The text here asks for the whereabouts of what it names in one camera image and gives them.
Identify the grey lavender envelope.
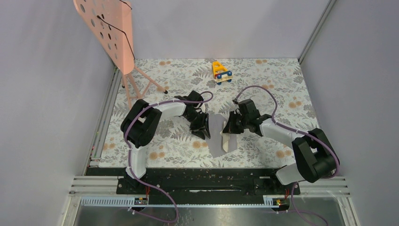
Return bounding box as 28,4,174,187
207,114,227,158

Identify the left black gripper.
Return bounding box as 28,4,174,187
184,111,210,140

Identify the floral patterned table mat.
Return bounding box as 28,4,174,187
98,58,328,170

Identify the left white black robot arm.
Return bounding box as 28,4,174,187
120,90,212,194

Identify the yellow blue toy car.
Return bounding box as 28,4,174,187
212,61,233,85

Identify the pink perforated music stand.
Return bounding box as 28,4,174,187
73,0,168,108

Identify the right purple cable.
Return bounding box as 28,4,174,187
233,85,341,226

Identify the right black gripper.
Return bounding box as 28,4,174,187
223,111,250,134

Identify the beige lined letter paper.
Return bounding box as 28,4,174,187
220,129,238,153

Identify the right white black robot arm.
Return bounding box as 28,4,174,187
222,99,339,194

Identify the purple cable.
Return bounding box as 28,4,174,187
124,90,215,224
233,85,341,226

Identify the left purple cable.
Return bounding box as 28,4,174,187
124,90,215,224

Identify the black cord on stand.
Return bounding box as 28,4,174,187
96,0,136,61

